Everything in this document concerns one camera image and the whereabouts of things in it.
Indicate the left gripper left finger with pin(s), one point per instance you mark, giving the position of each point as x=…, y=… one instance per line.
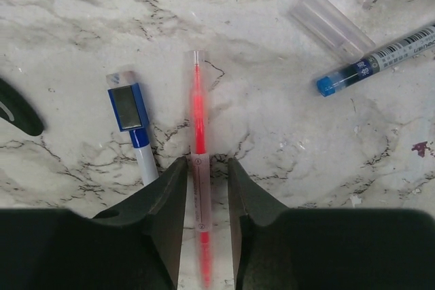
x=135, y=244

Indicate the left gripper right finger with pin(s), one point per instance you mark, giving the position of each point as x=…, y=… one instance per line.
x=276, y=247

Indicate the red pen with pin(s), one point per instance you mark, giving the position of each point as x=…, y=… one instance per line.
x=200, y=161

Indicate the white blue pen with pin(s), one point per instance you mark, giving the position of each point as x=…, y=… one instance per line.
x=131, y=115

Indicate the blue pen cap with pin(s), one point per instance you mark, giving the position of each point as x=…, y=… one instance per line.
x=378, y=61

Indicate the clear pen cap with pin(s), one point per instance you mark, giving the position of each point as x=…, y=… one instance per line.
x=332, y=28

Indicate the black wire stripper pliers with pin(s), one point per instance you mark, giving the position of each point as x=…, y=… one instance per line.
x=17, y=111

